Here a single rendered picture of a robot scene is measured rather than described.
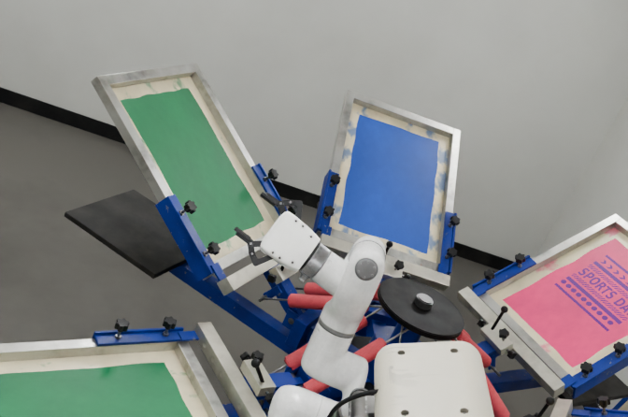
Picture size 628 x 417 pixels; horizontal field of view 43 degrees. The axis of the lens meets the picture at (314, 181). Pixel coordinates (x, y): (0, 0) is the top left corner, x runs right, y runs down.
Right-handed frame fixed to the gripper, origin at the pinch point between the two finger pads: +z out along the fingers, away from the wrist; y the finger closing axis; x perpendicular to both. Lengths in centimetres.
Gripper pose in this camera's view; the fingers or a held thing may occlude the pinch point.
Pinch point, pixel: (251, 213)
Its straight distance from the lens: 167.6
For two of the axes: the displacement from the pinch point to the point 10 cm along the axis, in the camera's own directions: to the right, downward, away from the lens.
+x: 1.4, -1.2, -9.8
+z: -8.0, -6.0, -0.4
